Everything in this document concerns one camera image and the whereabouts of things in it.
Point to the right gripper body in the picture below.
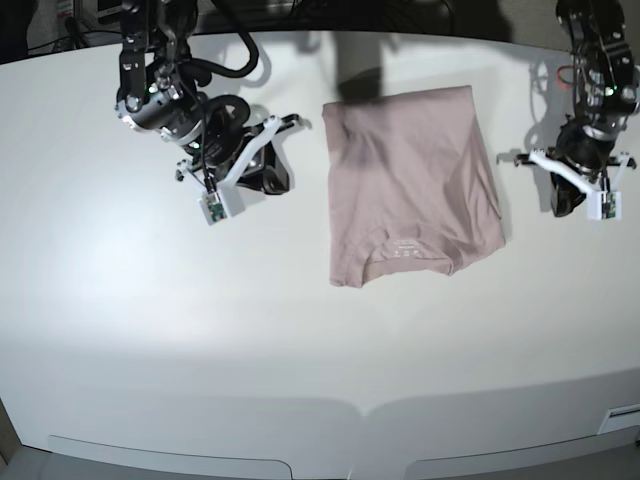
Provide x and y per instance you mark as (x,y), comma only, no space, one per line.
(227,135)

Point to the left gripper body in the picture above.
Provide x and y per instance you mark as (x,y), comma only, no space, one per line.
(582,155)

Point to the pink T-shirt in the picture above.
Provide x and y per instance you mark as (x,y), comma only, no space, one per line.
(410,187)

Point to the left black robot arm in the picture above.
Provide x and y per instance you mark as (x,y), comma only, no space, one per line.
(605,94)

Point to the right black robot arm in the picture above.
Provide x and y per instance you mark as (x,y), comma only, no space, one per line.
(161,82)

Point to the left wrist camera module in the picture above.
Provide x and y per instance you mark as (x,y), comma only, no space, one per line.
(604,205)

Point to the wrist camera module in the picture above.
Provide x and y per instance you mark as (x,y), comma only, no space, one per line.
(604,205)
(222,204)

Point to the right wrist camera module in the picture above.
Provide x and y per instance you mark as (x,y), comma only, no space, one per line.
(222,204)

